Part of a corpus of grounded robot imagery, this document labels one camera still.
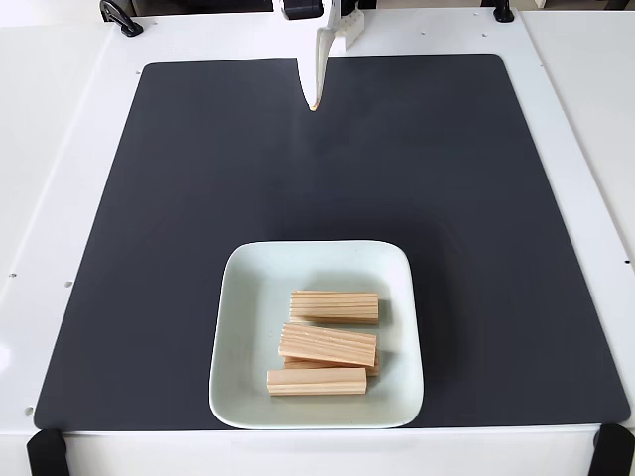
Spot pale green square plate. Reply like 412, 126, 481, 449
207, 240, 426, 430

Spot grooved wooden block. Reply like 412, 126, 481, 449
277, 321, 378, 368
289, 290, 380, 326
282, 349, 381, 378

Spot black table mat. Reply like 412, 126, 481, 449
33, 53, 631, 431

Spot wooden block marked two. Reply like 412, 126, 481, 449
266, 367, 369, 398

